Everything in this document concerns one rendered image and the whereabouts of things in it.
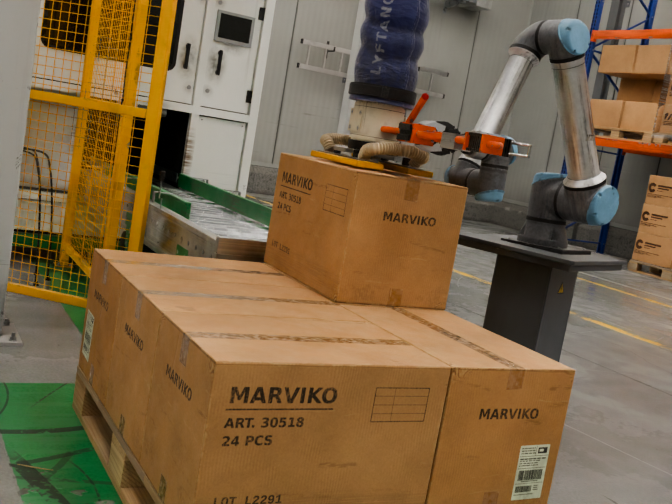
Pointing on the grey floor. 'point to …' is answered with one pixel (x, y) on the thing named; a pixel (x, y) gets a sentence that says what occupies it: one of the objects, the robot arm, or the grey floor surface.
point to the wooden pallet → (111, 446)
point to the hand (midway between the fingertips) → (421, 134)
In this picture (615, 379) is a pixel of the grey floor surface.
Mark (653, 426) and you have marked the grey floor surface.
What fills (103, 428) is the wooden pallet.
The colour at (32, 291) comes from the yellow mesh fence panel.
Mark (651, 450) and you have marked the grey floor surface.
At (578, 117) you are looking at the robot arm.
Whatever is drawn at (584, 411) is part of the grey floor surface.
